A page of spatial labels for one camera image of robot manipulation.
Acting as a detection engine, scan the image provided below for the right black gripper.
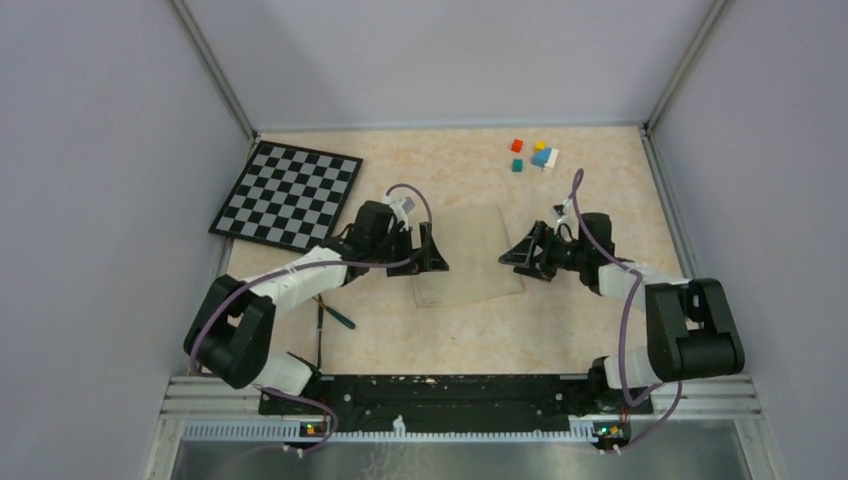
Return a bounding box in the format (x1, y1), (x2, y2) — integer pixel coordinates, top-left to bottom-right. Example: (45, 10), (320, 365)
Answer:
(499, 221), (587, 283)

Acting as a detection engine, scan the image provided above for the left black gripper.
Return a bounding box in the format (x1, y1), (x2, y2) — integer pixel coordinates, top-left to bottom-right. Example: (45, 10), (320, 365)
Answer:
(370, 222), (448, 277)

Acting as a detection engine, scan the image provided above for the beige cloth napkin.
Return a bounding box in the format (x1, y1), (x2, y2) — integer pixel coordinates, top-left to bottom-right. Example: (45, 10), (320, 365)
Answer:
(413, 203), (524, 309)

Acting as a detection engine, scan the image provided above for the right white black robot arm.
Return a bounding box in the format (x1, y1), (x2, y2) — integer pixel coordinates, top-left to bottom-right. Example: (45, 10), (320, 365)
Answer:
(498, 212), (745, 412)

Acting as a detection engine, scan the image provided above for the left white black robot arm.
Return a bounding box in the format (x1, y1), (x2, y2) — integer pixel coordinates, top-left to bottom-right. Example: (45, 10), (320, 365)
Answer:
(183, 200), (450, 414)

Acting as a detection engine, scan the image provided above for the blue block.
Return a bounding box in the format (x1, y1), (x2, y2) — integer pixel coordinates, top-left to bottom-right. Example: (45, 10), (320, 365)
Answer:
(531, 148), (546, 169)

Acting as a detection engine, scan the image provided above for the white block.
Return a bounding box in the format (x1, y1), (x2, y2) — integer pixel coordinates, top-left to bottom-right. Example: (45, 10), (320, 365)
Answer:
(543, 148), (559, 172)

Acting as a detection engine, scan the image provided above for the black grey checkerboard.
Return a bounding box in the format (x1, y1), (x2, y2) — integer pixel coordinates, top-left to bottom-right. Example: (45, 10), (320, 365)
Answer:
(209, 140), (363, 253)

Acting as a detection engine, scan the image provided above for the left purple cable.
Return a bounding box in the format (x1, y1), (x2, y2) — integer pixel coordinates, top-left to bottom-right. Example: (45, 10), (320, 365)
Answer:
(187, 184), (435, 458)

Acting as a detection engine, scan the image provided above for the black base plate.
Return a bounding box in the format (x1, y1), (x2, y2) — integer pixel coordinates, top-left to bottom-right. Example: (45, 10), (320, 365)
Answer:
(258, 374), (653, 434)

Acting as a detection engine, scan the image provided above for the aluminium frame rail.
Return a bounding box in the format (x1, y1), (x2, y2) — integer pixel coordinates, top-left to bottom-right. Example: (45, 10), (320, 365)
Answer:
(144, 374), (784, 479)

